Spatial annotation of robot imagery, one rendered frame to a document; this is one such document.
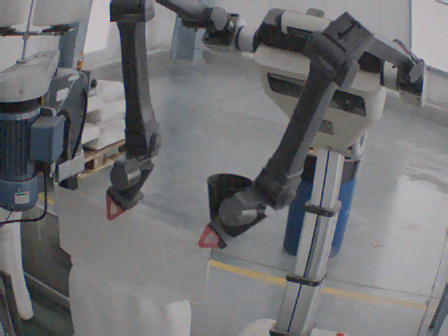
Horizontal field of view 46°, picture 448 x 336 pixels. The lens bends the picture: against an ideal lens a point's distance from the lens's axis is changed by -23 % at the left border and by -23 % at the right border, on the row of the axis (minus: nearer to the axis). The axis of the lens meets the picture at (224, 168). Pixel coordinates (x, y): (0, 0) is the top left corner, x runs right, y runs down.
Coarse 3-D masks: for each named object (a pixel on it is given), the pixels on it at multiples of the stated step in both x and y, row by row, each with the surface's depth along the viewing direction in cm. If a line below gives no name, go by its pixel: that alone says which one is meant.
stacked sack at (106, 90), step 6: (102, 84) 504; (108, 84) 506; (114, 84) 508; (120, 84) 515; (96, 90) 490; (102, 90) 490; (108, 90) 496; (114, 90) 504; (120, 90) 512; (102, 96) 488; (108, 96) 493; (114, 96) 505
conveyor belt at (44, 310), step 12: (36, 300) 213; (48, 300) 216; (36, 312) 204; (48, 312) 207; (60, 312) 210; (24, 324) 192; (36, 324) 195; (48, 324) 198; (60, 324) 201; (72, 324) 203
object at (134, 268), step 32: (64, 192) 167; (64, 224) 170; (96, 224) 164; (128, 224) 158; (160, 224) 155; (96, 256) 167; (128, 256) 161; (160, 256) 157; (192, 256) 154; (96, 288) 162; (128, 288) 160; (160, 288) 161; (192, 288) 157; (96, 320) 166; (128, 320) 159; (160, 320) 156
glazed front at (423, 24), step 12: (420, 0) 819; (444, 0) 794; (420, 12) 826; (432, 12) 814; (444, 12) 802; (420, 24) 834; (432, 24) 822; (444, 24) 809; (420, 36) 841; (432, 36) 829; (444, 36) 817; (420, 48) 848; (432, 48) 836; (444, 48) 823; (432, 60) 842; (444, 60) 830
